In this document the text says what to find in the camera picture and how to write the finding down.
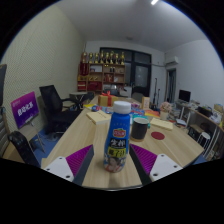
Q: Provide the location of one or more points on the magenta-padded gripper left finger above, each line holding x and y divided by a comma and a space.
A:
58, 166

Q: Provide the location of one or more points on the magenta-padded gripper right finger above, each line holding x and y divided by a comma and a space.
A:
165, 166

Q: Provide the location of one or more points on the blue drink bottle white cap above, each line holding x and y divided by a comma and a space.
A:
116, 140

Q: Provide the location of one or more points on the flat round red coaster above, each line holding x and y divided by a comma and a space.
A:
157, 135

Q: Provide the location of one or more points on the black slim chair back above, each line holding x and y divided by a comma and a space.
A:
23, 148

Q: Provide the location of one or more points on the cream book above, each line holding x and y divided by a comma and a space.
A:
161, 123
98, 117

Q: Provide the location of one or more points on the white round stool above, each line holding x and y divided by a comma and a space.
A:
204, 136

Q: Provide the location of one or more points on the pink flowers in white pot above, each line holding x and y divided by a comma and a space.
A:
165, 108

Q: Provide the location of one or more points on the grey striped chair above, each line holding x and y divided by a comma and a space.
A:
3, 136

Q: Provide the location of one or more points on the wooden side desk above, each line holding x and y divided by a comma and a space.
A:
203, 116

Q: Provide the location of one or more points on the black office chair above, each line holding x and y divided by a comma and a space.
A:
51, 103

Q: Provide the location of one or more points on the purple sign board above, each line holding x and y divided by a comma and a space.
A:
25, 110

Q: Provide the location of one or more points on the small cardboard box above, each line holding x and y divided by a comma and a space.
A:
145, 103

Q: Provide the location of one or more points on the black computer monitor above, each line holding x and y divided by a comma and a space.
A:
184, 95

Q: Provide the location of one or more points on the small round table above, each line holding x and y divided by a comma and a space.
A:
78, 94

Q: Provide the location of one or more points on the yellow gift box red ribbon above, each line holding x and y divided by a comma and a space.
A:
107, 100

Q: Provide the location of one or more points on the black glass double door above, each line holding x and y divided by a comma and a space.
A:
140, 75

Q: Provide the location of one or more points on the wooden shelf unit with trophies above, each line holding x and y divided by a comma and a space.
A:
100, 76

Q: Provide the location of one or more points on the black suitcase brown trim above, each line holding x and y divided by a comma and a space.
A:
2, 83

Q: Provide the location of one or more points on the ceiling light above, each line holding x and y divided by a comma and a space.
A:
154, 2

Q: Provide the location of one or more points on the white wall air conditioner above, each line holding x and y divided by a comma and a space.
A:
171, 60

